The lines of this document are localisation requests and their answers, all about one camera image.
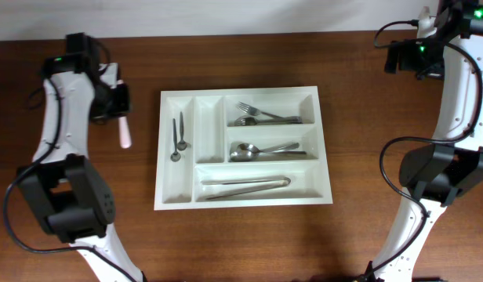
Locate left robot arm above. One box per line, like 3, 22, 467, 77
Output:
10, 33, 146, 281

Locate white cutlery tray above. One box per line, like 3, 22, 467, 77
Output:
154, 86, 332, 211

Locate steel tablespoon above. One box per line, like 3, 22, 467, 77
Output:
238, 142, 300, 154
230, 151, 307, 162

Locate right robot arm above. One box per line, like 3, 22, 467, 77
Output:
356, 1, 483, 281

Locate left black camera cable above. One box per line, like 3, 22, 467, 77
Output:
2, 37, 147, 282

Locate black camera cable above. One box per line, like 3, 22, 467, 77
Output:
2, 37, 147, 282
372, 19, 483, 281

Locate steel fork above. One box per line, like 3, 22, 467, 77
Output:
236, 102, 280, 118
233, 117, 303, 126

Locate right black camera cable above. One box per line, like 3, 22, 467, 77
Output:
372, 19, 483, 281

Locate white plastic knife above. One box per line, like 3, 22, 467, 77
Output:
117, 80, 132, 149

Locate small steel teaspoon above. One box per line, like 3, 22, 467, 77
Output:
170, 118, 181, 162
177, 113, 187, 151

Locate steel tongs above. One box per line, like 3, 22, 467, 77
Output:
202, 175, 292, 201

